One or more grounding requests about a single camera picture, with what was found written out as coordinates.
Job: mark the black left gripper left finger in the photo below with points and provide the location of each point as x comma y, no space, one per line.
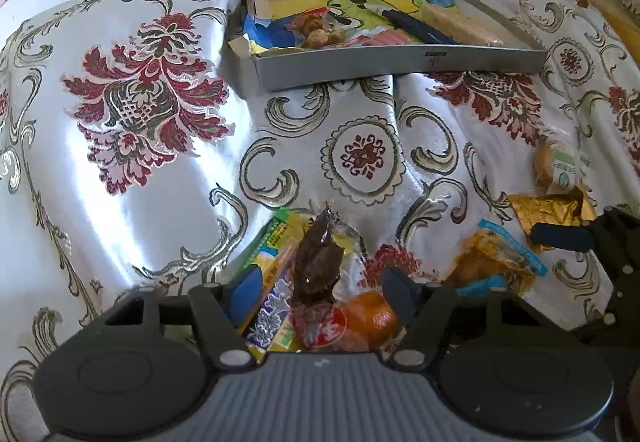
218,311

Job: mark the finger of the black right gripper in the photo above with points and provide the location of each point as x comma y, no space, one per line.
566,237

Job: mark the light blue snack packet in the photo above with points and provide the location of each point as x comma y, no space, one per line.
385,37

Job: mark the gold foil wrapper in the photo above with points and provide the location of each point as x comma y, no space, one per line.
570,209

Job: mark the meatball snack packet red top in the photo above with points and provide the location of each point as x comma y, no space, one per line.
317,30

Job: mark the dark brown meat snack packet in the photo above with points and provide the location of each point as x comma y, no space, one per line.
317,263

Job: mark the floral silver bed cover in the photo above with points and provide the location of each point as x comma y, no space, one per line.
138,152

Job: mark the green yellow snack packet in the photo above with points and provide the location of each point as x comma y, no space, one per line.
269,328

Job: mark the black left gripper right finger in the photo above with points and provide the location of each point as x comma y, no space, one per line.
424,312

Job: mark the orange tangerine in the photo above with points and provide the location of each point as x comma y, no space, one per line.
370,323

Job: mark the navy blue white snack packet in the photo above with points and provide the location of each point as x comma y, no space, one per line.
415,27

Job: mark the grey tray with cartoon drawing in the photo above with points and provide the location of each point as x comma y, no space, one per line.
280,64

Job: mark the blue edged brown snack packet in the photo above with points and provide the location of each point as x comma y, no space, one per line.
492,260

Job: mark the round pastry green label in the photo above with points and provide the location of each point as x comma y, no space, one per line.
556,166

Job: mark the beige rice cracker bar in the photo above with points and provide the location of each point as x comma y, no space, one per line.
465,29

